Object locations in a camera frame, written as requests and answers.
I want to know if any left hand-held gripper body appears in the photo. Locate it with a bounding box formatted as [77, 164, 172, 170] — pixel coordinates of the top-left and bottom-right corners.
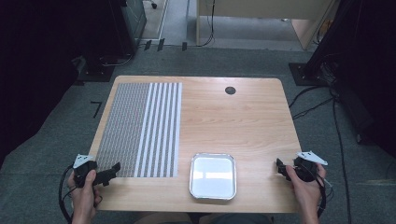
[72, 153, 106, 189]

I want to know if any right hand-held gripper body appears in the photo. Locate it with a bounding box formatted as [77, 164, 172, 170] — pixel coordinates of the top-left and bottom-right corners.
[293, 150, 329, 183]

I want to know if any person's right hand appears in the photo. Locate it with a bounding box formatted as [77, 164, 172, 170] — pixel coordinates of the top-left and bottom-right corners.
[285, 163, 328, 216]

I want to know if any person's left hand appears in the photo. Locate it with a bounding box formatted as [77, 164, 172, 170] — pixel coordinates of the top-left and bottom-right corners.
[67, 169, 103, 220]

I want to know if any grey striped placemat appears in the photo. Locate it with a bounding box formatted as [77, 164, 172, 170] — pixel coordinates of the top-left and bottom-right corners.
[93, 81, 183, 179]

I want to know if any square metal tray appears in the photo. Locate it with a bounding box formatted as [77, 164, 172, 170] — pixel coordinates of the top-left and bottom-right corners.
[189, 151, 238, 201]

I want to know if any dark stand base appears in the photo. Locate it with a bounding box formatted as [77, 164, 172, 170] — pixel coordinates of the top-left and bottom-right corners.
[73, 55, 117, 84]

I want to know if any light wooden desk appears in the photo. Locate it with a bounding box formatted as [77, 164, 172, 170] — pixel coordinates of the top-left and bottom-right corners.
[195, 0, 338, 51]

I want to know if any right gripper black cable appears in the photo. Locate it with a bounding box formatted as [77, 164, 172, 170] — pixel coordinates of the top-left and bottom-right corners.
[315, 174, 334, 219]

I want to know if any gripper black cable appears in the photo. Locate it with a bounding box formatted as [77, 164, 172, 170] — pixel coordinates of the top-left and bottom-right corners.
[58, 163, 78, 224]
[315, 174, 334, 219]

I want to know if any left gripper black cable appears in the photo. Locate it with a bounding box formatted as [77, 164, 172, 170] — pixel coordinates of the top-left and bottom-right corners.
[58, 163, 78, 224]

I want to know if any long black floor cable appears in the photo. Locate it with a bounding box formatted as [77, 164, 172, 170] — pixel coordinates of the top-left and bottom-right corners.
[330, 92, 353, 224]

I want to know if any black stand base plate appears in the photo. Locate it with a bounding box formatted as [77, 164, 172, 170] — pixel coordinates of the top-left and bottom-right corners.
[288, 62, 332, 87]

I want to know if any black hanging cable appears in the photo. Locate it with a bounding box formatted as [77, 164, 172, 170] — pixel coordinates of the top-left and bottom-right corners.
[199, 0, 217, 49]

